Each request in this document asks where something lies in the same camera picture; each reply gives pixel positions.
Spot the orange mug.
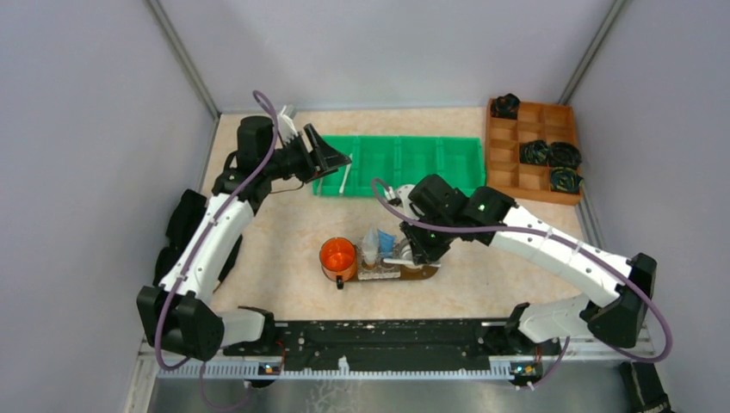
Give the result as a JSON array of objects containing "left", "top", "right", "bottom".
[{"left": 319, "top": 237, "right": 359, "bottom": 290}]

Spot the green divided plastic bin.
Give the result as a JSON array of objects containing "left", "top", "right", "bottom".
[{"left": 312, "top": 135, "right": 486, "bottom": 197}]

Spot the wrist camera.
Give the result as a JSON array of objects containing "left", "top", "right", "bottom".
[
  {"left": 385, "top": 184, "right": 415, "bottom": 219},
  {"left": 277, "top": 105, "right": 298, "bottom": 147}
]

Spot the white toothpaste tube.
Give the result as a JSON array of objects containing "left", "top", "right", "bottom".
[{"left": 361, "top": 226, "right": 380, "bottom": 268}]

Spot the white toothbrush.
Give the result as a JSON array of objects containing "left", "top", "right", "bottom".
[
  {"left": 382, "top": 258, "right": 442, "bottom": 269},
  {"left": 337, "top": 153, "right": 354, "bottom": 196}
]

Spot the blue toothpaste tube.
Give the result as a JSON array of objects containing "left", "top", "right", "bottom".
[{"left": 377, "top": 230, "right": 396, "bottom": 258}]

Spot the rolled dark sock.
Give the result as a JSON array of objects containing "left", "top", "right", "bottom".
[
  {"left": 489, "top": 93, "right": 521, "bottom": 120},
  {"left": 518, "top": 139, "right": 550, "bottom": 166},
  {"left": 549, "top": 167, "right": 584, "bottom": 194},
  {"left": 547, "top": 142, "right": 582, "bottom": 170}
]

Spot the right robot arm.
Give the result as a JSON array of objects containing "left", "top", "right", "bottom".
[{"left": 388, "top": 174, "right": 657, "bottom": 349}]

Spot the wooden compartment box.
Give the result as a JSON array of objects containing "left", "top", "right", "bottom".
[{"left": 485, "top": 94, "right": 584, "bottom": 206}]

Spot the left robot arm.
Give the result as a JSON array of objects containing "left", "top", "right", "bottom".
[{"left": 136, "top": 115, "right": 352, "bottom": 362}]

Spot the steel cup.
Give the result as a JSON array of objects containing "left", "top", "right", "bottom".
[{"left": 395, "top": 238, "right": 412, "bottom": 260}]

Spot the brown oval wooden tray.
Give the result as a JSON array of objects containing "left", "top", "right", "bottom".
[{"left": 346, "top": 245, "right": 440, "bottom": 283}]

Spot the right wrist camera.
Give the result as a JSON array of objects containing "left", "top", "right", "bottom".
[{"left": 385, "top": 184, "right": 415, "bottom": 219}]

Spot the clear glass cup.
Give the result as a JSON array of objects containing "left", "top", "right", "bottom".
[{"left": 353, "top": 240, "right": 401, "bottom": 281}]

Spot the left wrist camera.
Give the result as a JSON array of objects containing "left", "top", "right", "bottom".
[{"left": 277, "top": 105, "right": 298, "bottom": 147}]

